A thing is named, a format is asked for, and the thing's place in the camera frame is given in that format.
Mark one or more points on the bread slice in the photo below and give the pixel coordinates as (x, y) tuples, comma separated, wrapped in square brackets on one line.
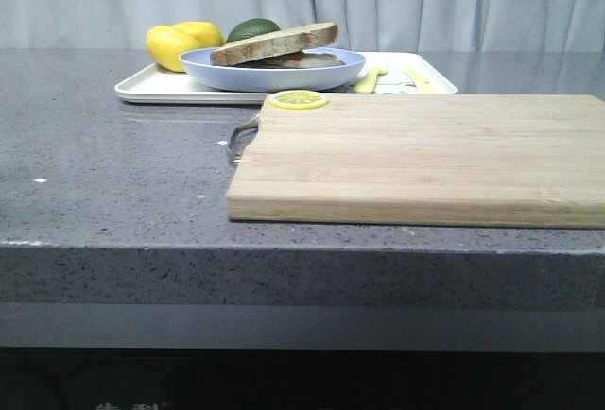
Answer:
[(274, 44), (298, 60)]

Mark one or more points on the light blue round plate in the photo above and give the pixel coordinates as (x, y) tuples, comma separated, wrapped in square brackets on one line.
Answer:
[(198, 66)]

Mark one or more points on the white rectangular tray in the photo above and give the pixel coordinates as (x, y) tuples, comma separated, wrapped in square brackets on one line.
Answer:
[(155, 85)]

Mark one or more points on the lemon slice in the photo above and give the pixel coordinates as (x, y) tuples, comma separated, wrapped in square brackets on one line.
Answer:
[(298, 100)]

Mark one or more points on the right yellow fry piece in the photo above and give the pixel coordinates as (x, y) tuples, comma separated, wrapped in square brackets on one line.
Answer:
[(423, 83)]

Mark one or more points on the green lime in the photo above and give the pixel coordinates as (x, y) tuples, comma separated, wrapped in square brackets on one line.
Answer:
[(251, 28)]

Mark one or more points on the rear yellow lemon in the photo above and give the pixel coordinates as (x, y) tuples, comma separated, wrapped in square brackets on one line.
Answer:
[(207, 33)]

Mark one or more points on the yellow lemon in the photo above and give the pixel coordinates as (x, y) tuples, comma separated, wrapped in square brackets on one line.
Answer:
[(166, 44), (207, 33)]

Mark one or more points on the wooden cutting board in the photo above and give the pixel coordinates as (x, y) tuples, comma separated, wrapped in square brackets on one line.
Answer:
[(491, 160)]

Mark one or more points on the front yellow lemon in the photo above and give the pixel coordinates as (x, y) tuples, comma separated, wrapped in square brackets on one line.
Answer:
[(166, 44)]

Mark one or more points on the metal cutting board handle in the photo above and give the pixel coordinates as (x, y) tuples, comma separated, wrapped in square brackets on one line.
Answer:
[(237, 142)]

